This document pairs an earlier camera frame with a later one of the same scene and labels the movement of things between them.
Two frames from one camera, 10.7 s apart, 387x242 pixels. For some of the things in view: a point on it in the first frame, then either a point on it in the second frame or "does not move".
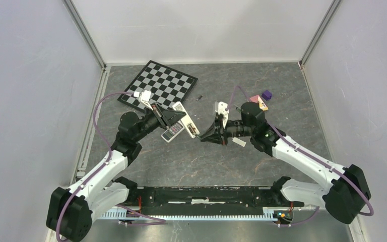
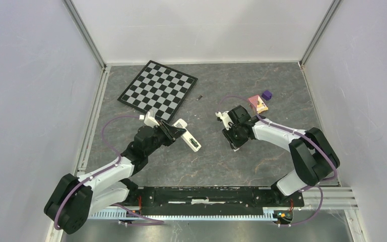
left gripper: [166, 117] to [171, 132]
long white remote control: [186, 120] to [187, 135]
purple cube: [267, 95] does not move
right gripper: [217, 133] to [235, 143]
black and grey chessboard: [167, 85] does not move
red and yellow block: [262, 105] does not move
